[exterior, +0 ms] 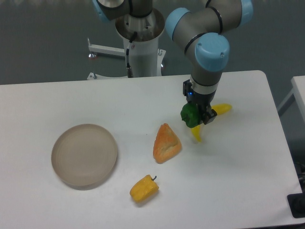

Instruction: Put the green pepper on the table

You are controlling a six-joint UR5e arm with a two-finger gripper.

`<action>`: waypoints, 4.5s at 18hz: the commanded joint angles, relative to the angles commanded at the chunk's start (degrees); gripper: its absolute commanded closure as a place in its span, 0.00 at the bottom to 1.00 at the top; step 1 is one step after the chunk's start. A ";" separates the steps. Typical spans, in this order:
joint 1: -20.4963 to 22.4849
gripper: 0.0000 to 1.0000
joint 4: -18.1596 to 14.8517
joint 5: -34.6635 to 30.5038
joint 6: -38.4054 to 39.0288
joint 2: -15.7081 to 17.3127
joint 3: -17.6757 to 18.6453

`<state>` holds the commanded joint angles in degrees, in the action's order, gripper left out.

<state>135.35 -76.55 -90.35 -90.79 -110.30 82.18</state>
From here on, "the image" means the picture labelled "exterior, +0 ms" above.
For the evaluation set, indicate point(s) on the beige round plate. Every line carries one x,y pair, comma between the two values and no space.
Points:
84,156

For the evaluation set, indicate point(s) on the black clamp device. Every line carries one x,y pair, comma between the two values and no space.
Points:
297,201

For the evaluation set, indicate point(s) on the green pepper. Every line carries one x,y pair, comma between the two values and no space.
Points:
190,115

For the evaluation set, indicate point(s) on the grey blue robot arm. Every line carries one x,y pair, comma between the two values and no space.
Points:
198,34

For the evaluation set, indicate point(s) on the white side table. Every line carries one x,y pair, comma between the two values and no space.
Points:
296,94

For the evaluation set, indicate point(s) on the yellow banana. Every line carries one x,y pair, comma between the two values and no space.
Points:
220,110

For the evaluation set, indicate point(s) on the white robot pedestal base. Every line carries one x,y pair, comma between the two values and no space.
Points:
143,57

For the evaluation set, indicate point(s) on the orange bread slice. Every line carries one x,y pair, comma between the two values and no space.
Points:
167,144

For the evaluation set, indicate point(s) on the yellow bell pepper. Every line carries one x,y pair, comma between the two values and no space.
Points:
144,188

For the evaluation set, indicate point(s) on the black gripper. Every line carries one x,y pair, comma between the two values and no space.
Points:
201,96

